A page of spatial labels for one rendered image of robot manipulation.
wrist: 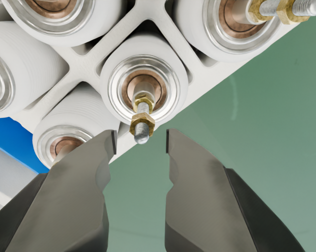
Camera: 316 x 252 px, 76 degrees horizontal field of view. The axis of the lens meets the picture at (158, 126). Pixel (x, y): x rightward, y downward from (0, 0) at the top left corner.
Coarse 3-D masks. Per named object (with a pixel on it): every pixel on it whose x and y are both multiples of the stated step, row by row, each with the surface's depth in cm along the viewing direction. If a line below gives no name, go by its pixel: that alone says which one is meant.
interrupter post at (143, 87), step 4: (136, 84) 21; (140, 84) 20; (144, 84) 20; (148, 84) 20; (136, 88) 19; (140, 88) 19; (144, 88) 19; (148, 88) 19; (152, 88) 20; (136, 92) 18; (140, 92) 18; (144, 92) 18; (148, 92) 18; (152, 92) 19; (132, 96) 18; (152, 96) 18; (132, 100) 18; (132, 104) 19
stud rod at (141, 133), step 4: (140, 104) 17; (144, 104) 17; (140, 108) 16; (144, 108) 16; (148, 108) 17; (140, 112) 16; (148, 112) 16; (136, 124) 14; (140, 124) 14; (144, 124) 14; (136, 128) 14; (140, 128) 13; (144, 128) 13; (148, 128) 14; (136, 132) 13; (140, 132) 13; (144, 132) 13; (148, 132) 14; (136, 136) 13; (140, 136) 13; (144, 136) 13; (148, 136) 13; (136, 140) 13; (140, 140) 13; (144, 140) 13
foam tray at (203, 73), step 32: (0, 0) 23; (128, 0) 33; (160, 0) 23; (128, 32) 25; (160, 32) 35; (96, 64) 27; (192, 64) 27; (224, 64) 27; (64, 96) 38; (192, 96) 29; (32, 128) 31; (128, 128) 32
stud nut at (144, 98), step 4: (136, 96) 18; (140, 96) 18; (144, 96) 17; (148, 96) 18; (136, 100) 17; (140, 100) 17; (144, 100) 17; (148, 100) 17; (152, 100) 18; (136, 104) 17; (148, 104) 18; (152, 104) 18; (136, 108) 18; (152, 108) 18; (136, 112) 18
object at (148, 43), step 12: (132, 36) 27; (144, 36) 24; (156, 36) 28; (120, 48) 20; (132, 48) 19; (144, 48) 19; (156, 48) 20; (168, 48) 21; (108, 60) 20; (120, 60) 20; (168, 60) 20; (108, 72) 20; (180, 72) 21; (180, 84) 21; (180, 96) 22; (108, 108) 22; (180, 108) 23; (120, 120) 24
